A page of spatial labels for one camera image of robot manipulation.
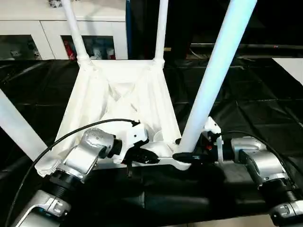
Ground white plastic table top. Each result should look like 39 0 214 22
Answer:
34 58 193 178

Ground red bottle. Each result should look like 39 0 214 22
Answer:
63 40 77 60

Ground dark metal bar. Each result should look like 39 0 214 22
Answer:
190 43 303 50

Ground white flat board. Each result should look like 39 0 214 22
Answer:
272 57 303 85

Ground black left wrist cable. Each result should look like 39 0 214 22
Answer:
4 119 141 227

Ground white sideboard cabinet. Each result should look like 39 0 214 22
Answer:
0 0 130 61

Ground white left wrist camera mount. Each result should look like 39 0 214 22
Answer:
113 122 150 166

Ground black mat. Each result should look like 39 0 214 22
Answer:
0 58 303 224

